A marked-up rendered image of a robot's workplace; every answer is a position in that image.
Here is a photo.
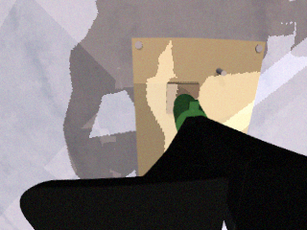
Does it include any tan plate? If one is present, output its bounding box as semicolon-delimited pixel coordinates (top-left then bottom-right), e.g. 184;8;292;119
131;38;265;176

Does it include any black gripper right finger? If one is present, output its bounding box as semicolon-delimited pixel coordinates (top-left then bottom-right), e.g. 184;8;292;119
195;115;307;230

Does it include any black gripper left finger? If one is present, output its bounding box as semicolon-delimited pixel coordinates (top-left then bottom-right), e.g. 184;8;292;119
19;116;229;230

